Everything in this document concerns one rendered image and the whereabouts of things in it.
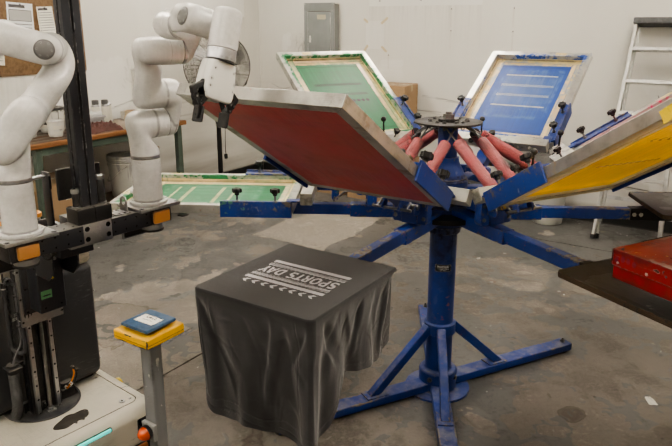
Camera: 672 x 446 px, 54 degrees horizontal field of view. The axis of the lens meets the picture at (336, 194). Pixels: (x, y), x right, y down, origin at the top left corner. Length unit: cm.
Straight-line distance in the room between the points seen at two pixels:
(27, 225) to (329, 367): 96
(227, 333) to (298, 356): 26
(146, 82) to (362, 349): 107
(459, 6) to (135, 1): 299
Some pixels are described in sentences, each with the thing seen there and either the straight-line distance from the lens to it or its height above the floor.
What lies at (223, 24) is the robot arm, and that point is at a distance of 169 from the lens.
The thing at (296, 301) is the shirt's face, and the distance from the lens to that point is 193.
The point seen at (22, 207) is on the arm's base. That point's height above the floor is 122.
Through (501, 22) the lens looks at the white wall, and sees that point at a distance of 633.
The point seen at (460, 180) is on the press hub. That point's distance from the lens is 294.
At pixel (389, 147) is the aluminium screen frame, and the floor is 139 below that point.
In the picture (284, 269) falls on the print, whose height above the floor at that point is 95.
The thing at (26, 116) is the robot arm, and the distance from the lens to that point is 192.
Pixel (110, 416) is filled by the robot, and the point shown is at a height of 28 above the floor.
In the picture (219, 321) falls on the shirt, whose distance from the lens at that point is 205.
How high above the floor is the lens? 173
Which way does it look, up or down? 15 degrees down
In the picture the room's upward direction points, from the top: straight up
